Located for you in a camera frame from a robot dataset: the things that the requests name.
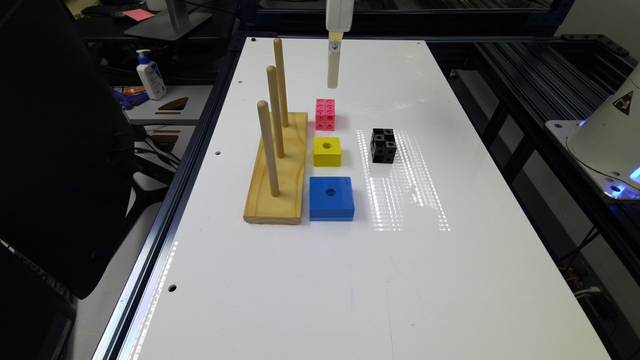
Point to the white lotion pump bottle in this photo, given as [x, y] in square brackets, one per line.
[150, 76]

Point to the wooden peg base board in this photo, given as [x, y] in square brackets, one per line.
[285, 209]

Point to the black office chair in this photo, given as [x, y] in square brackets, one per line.
[67, 157]

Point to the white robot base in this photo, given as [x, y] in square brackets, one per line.
[606, 144]

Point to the silver monitor stand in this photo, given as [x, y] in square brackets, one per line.
[171, 21]

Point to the pink sticky note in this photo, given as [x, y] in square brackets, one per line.
[138, 14]

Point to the yellow block with hole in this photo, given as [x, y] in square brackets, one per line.
[327, 152]

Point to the blue block with hole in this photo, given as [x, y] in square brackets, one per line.
[331, 199]

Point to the pink cube block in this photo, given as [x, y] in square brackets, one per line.
[325, 115]

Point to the middle wooden peg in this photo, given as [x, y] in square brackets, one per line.
[275, 111]

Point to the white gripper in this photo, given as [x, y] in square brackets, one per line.
[339, 17]

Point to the front wooden peg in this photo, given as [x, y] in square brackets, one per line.
[268, 147]

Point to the black cube block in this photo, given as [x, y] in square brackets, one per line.
[383, 145]

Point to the wooden peg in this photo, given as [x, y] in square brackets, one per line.
[275, 111]
[281, 80]
[268, 147]

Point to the blue glue gun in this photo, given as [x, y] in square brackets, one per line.
[131, 97]

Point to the back wooden peg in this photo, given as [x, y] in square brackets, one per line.
[281, 80]

